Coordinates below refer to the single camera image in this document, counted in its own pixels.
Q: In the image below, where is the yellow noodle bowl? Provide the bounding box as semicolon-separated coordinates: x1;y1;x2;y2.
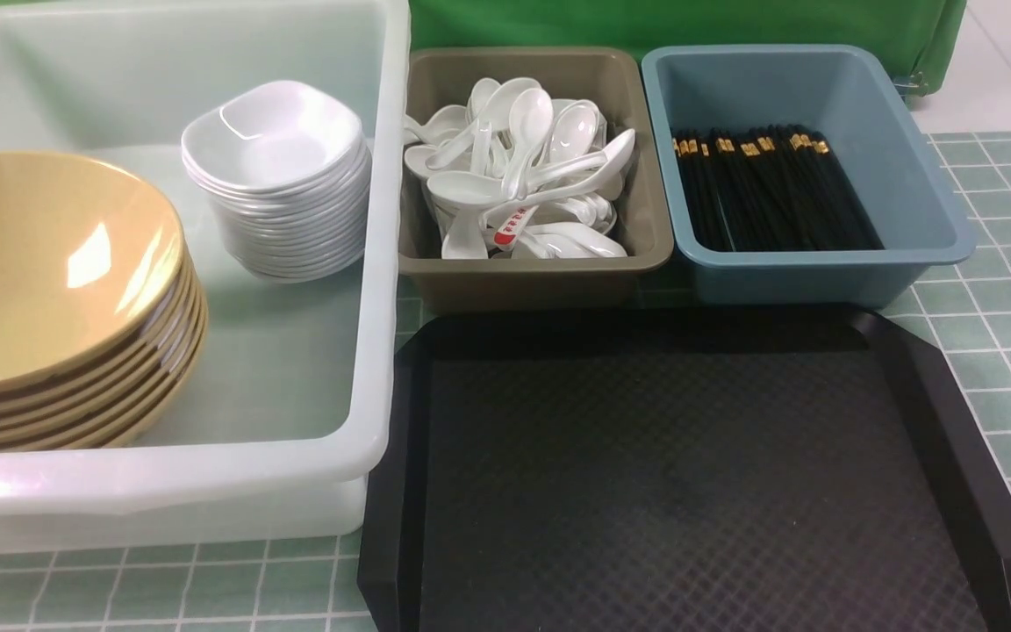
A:
0;151;186;391

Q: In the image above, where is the small white sauce dish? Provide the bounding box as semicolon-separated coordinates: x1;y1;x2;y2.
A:
181;80;365;193

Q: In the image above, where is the white ceramic soup spoon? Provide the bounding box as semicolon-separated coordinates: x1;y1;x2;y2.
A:
501;88;554;200

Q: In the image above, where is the stack of yellow bowls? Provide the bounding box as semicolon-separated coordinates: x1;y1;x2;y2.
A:
0;253;208;453

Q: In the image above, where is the large white plastic tub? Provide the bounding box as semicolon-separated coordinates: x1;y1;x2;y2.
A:
0;1;410;553

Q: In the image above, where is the stack of white dishes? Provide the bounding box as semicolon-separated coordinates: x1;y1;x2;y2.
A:
182;140;373;284

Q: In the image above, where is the black plastic serving tray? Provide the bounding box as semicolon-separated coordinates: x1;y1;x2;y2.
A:
357;305;1011;631

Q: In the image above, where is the pile of white spoons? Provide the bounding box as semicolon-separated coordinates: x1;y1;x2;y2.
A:
404;76;637;260

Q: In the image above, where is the olive spoon bin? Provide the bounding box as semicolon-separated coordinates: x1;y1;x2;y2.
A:
398;47;674;315

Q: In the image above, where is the bundle of black chopsticks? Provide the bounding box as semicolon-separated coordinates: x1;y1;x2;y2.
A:
671;125;884;253

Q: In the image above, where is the blue chopstick bin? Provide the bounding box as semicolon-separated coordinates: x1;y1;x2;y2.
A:
642;46;978;308

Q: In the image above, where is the green cloth backdrop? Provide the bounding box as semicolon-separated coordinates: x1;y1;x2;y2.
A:
0;0;970;97

